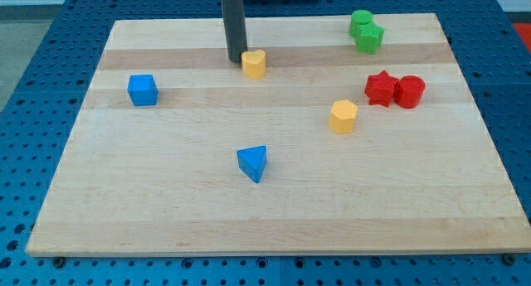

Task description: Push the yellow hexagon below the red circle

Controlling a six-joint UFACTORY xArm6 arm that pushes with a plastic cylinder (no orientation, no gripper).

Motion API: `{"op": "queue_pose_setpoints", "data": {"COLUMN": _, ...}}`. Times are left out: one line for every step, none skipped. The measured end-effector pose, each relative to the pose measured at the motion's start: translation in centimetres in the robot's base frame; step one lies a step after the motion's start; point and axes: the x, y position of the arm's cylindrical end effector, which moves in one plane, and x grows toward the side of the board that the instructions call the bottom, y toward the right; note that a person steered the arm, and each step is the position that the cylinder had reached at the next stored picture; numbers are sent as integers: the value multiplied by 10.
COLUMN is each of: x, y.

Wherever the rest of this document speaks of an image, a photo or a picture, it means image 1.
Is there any yellow hexagon block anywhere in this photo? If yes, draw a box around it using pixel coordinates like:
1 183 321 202
329 99 358 134

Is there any blue triangle block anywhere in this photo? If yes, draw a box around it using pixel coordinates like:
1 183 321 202
236 145 267 183

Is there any light wooden board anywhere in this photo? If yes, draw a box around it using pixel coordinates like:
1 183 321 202
26 13 530 257

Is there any red star block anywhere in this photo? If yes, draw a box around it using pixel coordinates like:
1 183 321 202
364 70 399 107

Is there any blue cube block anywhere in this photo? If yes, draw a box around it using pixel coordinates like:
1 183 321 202
127 74 158 106

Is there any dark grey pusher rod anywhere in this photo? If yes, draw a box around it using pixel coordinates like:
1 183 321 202
221 0 247 63

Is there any green star block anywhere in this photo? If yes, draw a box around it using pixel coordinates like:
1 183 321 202
355 22 385 54

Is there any red cylinder block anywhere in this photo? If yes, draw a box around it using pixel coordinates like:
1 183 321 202
394 75 426 109

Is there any green cylinder block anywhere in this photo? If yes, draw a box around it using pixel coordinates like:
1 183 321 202
349 9 373 38

